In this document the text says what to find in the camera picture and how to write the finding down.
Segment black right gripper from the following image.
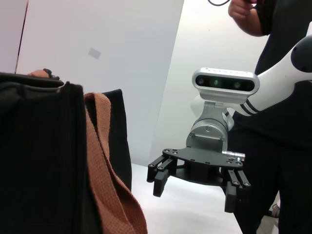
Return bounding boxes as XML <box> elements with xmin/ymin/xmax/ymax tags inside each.
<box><xmin>147</xmin><ymin>147</ymin><xmax>251</xmax><ymax>213</ymax></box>

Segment black food bag brown straps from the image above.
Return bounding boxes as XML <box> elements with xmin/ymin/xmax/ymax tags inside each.
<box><xmin>0</xmin><ymin>69</ymin><xmax>148</xmax><ymax>234</ymax></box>

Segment bystander forearm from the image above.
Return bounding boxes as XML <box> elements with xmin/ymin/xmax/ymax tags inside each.
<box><xmin>237</xmin><ymin>7</ymin><xmax>271</xmax><ymax>37</ymax></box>

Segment bystander hand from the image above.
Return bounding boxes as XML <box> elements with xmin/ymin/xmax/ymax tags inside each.
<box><xmin>228</xmin><ymin>0</ymin><xmax>259</xmax><ymax>22</ymax></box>

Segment bystander black clothed body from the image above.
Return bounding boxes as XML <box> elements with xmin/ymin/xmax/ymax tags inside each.
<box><xmin>229</xmin><ymin>0</ymin><xmax>312</xmax><ymax>234</ymax></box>

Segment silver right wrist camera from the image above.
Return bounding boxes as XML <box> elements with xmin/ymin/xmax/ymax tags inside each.
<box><xmin>192</xmin><ymin>67</ymin><xmax>260</xmax><ymax>106</ymax></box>

